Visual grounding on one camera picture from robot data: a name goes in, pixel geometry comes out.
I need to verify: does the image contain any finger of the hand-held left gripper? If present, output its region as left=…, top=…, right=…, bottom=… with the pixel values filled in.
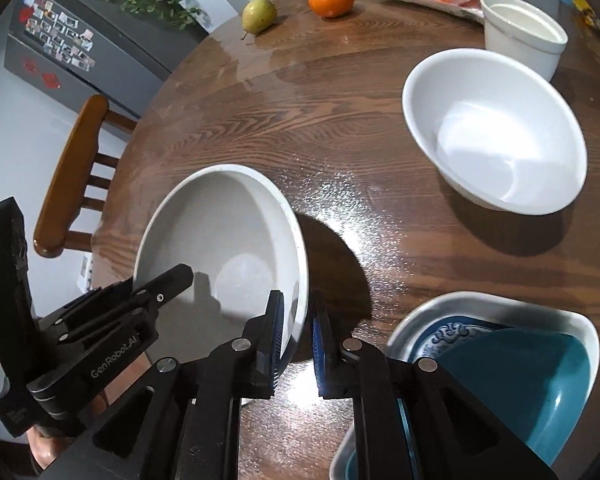
left=40, top=282, right=137, bottom=329
left=55, top=264, right=195, bottom=342

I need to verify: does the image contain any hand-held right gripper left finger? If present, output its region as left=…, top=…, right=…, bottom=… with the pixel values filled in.
left=45, top=290, right=286, bottom=480

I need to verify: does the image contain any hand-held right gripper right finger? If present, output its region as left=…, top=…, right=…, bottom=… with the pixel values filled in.
left=311, top=304, right=556, bottom=480

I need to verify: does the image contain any cream ceramic bowl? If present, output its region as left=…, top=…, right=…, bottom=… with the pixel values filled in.
left=131, top=164, right=309, bottom=406

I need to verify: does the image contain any blue patterned square plate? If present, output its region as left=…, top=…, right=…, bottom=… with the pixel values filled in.
left=329, top=291, right=600, bottom=480

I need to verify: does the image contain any plain blue square plate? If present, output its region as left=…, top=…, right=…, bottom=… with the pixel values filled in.
left=344, top=327, right=592, bottom=480

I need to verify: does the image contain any white ceramic bowl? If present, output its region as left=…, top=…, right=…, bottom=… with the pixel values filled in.
left=401, top=48, right=588, bottom=216

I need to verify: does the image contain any white straight-sided cup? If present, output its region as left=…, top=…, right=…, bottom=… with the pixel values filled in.
left=480, top=0, right=568, bottom=82

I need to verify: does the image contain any person's left hand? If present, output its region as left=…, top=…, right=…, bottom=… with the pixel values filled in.
left=27, top=430, right=77, bottom=475

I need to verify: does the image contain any brown wooden chair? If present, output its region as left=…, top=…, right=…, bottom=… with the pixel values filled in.
left=32, top=94, right=139, bottom=261

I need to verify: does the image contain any grey refrigerator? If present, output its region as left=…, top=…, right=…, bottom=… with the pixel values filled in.
left=4, top=0, right=216, bottom=122

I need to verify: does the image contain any group of fridge photo magnets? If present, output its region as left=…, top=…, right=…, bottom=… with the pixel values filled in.
left=17, top=0, right=97, bottom=72

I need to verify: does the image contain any green pear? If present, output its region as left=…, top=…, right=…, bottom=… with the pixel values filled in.
left=241, top=0, right=278, bottom=40

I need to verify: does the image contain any orange tangerine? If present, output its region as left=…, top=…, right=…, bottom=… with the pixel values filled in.
left=308, top=0, right=355, bottom=20

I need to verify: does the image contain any yellow snack packet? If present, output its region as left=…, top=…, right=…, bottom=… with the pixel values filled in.
left=572, top=0, right=600, bottom=36

